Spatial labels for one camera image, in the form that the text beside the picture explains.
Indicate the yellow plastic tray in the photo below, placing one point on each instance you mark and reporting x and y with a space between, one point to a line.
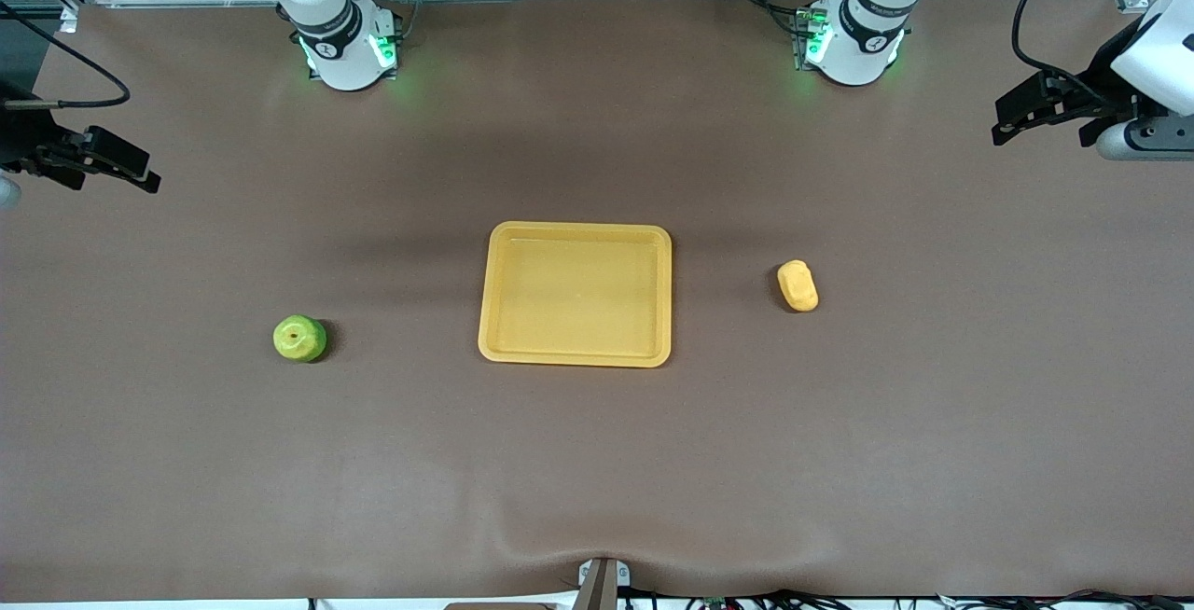
576 295

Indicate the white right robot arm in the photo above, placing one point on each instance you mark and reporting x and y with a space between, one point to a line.
345 50

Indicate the yellow potato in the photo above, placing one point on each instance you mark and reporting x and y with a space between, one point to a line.
798 285

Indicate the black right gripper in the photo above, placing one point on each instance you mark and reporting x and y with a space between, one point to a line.
20 137

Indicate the green apple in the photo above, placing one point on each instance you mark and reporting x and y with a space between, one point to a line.
299 339

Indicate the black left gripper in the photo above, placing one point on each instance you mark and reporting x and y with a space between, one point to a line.
1107 71

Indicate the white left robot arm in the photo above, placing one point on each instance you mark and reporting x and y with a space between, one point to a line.
858 41

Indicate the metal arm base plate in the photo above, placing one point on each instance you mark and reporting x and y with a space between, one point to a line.
399 36
802 41

